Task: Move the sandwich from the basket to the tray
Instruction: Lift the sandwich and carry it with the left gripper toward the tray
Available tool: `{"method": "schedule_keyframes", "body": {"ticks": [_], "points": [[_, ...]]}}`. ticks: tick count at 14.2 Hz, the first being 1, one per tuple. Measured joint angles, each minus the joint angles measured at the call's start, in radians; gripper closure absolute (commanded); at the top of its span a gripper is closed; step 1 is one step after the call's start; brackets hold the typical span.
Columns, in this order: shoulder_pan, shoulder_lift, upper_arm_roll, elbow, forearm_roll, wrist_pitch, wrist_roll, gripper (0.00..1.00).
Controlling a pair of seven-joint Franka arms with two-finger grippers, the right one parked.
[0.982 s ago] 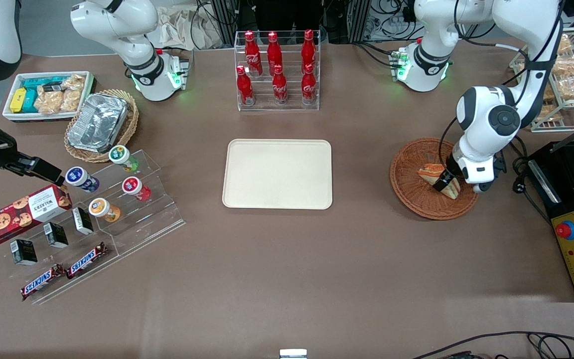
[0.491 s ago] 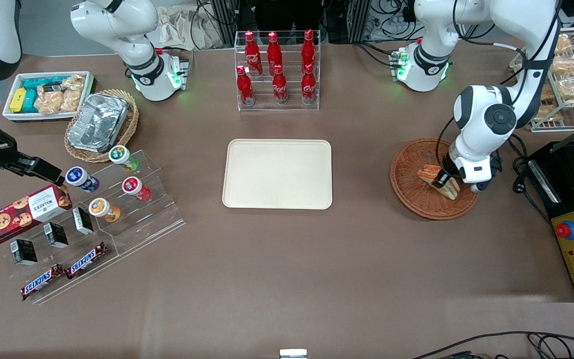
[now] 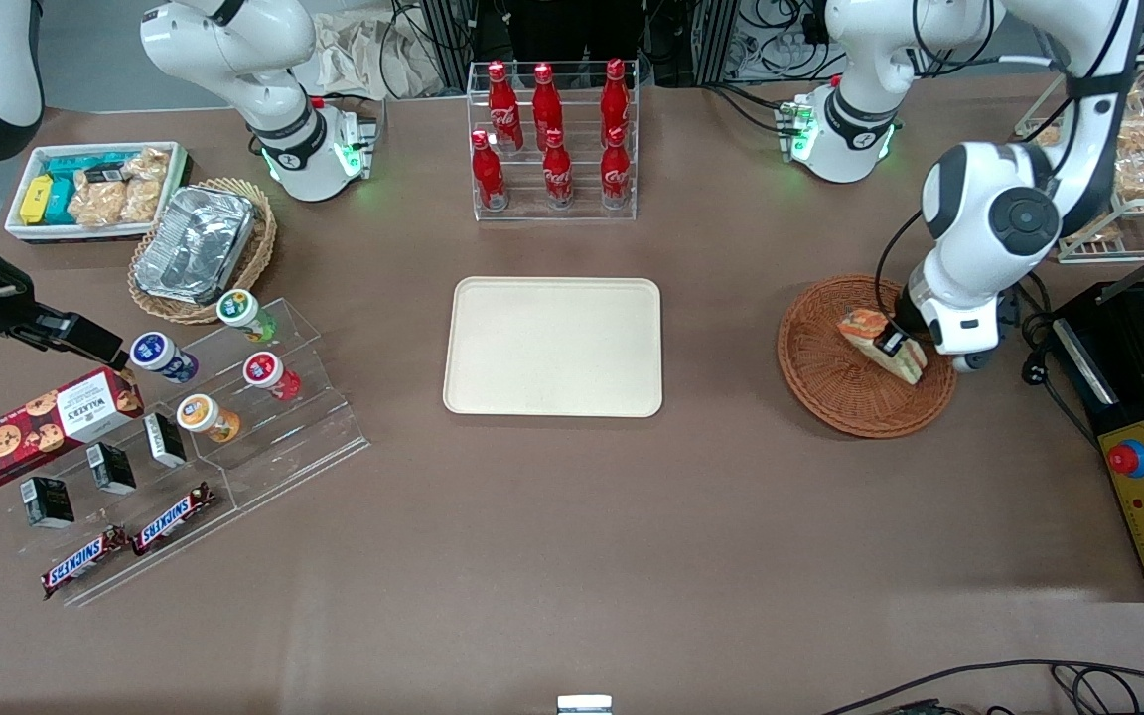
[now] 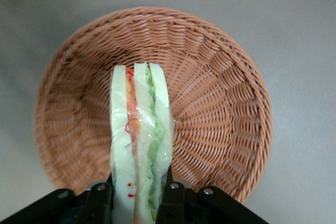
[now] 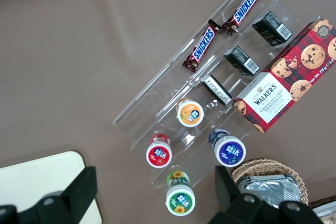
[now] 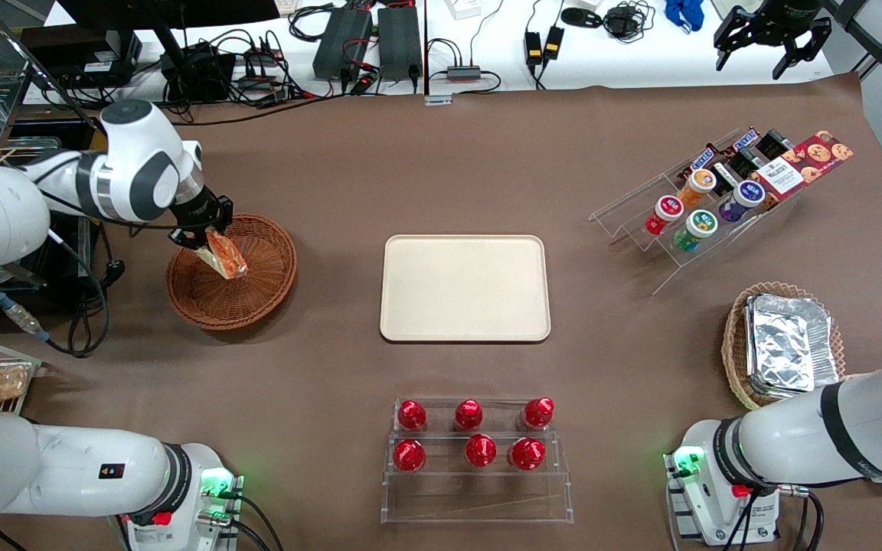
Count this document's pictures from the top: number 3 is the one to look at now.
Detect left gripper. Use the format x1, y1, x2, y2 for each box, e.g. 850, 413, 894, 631
873, 283, 1009, 359

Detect triangular sandwich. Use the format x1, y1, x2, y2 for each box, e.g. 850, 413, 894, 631
837, 309, 929, 387

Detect brown round wicker basket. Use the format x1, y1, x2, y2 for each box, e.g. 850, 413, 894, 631
778, 275, 958, 439

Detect aluminium foil tray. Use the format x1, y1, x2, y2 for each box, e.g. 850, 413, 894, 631
134, 186, 257, 306

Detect light oval wicker basket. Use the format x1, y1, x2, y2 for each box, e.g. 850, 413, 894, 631
128, 178, 278, 326

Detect cream plastic tray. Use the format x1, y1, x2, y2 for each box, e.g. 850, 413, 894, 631
443, 277, 663, 418

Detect blue lid yogurt cup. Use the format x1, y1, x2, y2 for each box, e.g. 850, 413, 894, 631
130, 332, 201, 385

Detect red tartan cookie box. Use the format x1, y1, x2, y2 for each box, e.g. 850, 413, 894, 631
0, 367, 146, 493

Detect small black carton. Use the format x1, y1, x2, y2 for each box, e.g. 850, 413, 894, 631
20, 477, 76, 529
86, 443, 137, 496
143, 412, 188, 469

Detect orange lid yogurt cup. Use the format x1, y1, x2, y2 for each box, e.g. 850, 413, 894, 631
176, 394, 242, 445

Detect white plastic snack bin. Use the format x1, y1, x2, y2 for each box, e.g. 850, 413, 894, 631
4, 141, 192, 244

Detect clear bag of cookies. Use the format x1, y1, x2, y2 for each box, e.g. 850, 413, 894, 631
70, 179, 128, 228
120, 179, 163, 223
125, 148, 172, 186

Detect green lid yogurt cup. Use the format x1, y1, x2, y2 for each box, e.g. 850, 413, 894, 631
216, 289, 278, 345

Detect yellow snack box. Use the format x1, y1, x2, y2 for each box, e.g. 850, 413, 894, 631
19, 176, 56, 225

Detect red lid yogurt cup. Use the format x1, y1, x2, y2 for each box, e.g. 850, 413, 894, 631
242, 352, 302, 402

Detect snickers chocolate bar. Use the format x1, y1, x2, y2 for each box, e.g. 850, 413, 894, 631
131, 483, 217, 557
41, 526, 131, 601

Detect clear acrylic stepped display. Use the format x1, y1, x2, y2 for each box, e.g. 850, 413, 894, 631
11, 296, 371, 609

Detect black machine with yellow panel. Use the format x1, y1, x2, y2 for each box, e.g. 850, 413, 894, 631
1049, 278, 1144, 603

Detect red cola bottle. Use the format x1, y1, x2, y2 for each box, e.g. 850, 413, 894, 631
600, 129, 633, 209
600, 58, 632, 140
471, 131, 509, 212
542, 132, 575, 209
488, 62, 524, 152
532, 64, 565, 150

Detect clear acrylic bottle rack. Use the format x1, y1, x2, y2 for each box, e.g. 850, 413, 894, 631
467, 60, 640, 221

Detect crumpled paper bag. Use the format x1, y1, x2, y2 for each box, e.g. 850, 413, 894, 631
312, 10, 446, 101

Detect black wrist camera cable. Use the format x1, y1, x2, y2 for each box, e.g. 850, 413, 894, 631
874, 0, 1131, 334

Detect black power cable with plug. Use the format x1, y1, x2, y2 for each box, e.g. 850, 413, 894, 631
1009, 265, 1101, 450

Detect tangled cable bundle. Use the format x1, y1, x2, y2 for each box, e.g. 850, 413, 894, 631
696, 0, 831, 88

